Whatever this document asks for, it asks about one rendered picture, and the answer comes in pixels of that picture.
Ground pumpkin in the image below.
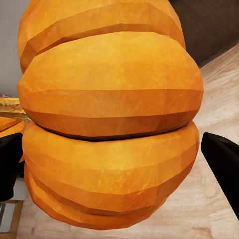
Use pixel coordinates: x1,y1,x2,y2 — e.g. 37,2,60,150
0,0,204,230
0,117,29,163

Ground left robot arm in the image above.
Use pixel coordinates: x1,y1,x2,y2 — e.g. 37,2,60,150
0,161,25,202

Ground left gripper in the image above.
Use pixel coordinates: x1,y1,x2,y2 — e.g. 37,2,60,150
5,161,25,187

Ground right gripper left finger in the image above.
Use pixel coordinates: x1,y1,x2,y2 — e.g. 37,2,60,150
0,132,23,193

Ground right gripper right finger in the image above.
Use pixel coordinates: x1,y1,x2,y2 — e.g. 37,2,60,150
201,132,239,221

